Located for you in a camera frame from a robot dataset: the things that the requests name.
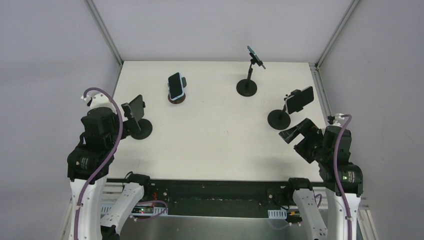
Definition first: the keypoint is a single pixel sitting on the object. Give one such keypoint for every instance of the blue-cased phone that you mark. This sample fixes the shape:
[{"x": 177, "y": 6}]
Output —
[{"x": 175, "y": 86}]

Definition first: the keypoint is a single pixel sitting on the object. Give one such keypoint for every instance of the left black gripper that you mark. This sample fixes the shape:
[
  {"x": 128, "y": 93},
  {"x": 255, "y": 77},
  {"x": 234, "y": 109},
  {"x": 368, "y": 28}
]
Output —
[{"x": 126, "y": 119}]

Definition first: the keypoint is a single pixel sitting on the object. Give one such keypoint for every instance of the white cable duct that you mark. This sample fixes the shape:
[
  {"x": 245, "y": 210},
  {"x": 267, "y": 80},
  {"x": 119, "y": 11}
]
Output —
[
  {"x": 138, "y": 210},
  {"x": 279, "y": 214}
]

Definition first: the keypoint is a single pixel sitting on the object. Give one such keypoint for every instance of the left aluminium frame post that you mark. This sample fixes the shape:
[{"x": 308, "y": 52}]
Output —
[{"x": 101, "y": 26}]

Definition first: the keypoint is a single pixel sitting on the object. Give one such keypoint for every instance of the black phone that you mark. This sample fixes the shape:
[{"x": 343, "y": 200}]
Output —
[
  {"x": 298, "y": 99},
  {"x": 137, "y": 106}
]

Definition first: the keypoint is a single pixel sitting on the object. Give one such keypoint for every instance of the aluminium frame post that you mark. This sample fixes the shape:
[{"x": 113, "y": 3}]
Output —
[
  {"x": 101, "y": 26},
  {"x": 337, "y": 32}
]

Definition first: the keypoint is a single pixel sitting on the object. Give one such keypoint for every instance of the brown-base phone holder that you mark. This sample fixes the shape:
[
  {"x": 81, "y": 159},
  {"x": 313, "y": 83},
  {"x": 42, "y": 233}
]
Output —
[{"x": 181, "y": 99}]

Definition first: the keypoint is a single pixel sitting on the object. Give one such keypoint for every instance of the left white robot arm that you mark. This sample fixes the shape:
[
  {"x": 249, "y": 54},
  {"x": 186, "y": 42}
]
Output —
[{"x": 87, "y": 186}]

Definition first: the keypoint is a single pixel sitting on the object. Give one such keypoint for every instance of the right black round-base stand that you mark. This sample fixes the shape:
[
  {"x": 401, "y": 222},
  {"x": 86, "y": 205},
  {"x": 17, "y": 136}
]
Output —
[{"x": 279, "y": 119}]

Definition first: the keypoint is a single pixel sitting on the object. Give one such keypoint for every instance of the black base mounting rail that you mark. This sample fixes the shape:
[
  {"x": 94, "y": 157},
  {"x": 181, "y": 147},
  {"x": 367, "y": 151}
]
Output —
[{"x": 209, "y": 198}]

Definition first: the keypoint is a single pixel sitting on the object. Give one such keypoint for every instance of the right white cable duct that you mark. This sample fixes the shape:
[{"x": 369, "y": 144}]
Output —
[{"x": 279, "y": 214}]

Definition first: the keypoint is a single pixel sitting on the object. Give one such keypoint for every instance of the teal phone on tall stand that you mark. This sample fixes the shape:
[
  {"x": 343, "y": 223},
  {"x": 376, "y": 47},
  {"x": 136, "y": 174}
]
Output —
[{"x": 255, "y": 60}]

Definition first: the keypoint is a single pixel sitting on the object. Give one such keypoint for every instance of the right aluminium frame post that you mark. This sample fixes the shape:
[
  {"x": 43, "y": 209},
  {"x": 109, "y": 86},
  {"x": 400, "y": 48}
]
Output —
[{"x": 337, "y": 32}]

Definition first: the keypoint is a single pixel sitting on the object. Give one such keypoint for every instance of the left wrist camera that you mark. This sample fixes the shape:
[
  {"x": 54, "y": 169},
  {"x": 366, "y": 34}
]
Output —
[{"x": 95, "y": 101}]

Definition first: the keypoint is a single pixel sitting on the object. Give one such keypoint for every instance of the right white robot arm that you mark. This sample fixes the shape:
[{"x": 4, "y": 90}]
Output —
[{"x": 342, "y": 179}]

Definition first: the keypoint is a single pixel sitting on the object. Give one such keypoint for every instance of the black round-base phone stand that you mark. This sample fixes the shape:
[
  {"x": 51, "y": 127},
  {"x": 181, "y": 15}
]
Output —
[{"x": 145, "y": 128}]

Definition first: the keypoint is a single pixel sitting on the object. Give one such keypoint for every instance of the left white cable duct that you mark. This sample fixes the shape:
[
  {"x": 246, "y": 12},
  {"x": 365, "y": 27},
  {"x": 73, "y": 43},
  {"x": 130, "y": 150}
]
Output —
[{"x": 138, "y": 210}]

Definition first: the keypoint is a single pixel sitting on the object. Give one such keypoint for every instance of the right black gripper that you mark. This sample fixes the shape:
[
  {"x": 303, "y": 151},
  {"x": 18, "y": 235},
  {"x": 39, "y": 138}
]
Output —
[{"x": 301, "y": 136}]

